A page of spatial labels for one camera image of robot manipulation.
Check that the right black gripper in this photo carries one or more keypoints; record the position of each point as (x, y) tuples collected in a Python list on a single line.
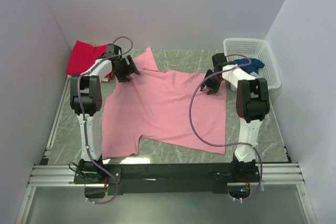
[(213, 88)]

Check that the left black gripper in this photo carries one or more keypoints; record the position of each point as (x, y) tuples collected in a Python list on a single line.
[(130, 70)]

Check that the pink t-shirt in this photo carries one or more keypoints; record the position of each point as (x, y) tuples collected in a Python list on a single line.
[(162, 106)]

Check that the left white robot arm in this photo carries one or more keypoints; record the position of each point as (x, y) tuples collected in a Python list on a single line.
[(86, 96)]

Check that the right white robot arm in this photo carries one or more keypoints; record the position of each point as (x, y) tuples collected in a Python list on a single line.
[(252, 100)]

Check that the folded magenta t-shirt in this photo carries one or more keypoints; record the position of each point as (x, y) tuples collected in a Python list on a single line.
[(83, 56)]

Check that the blue t-shirt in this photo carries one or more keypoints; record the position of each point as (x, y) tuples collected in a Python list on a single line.
[(249, 68)]

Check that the white plastic basket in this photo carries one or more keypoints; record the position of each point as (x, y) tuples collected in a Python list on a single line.
[(258, 49)]

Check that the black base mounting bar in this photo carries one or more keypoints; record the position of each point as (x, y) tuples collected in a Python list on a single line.
[(164, 178)]

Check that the aluminium rail frame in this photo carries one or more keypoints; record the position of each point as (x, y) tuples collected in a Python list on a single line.
[(61, 176)]

